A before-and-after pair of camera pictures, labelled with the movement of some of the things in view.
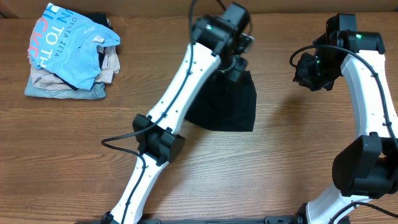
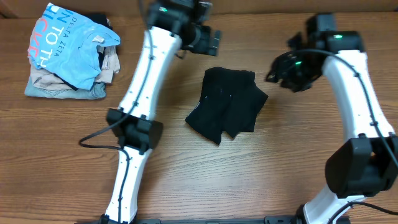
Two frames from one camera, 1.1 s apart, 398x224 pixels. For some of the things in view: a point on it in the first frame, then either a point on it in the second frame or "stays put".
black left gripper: [237, 72] to [213, 42]
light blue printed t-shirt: [67, 43] stays put
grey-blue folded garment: [96, 90] stays put
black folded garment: [98, 17] stays put
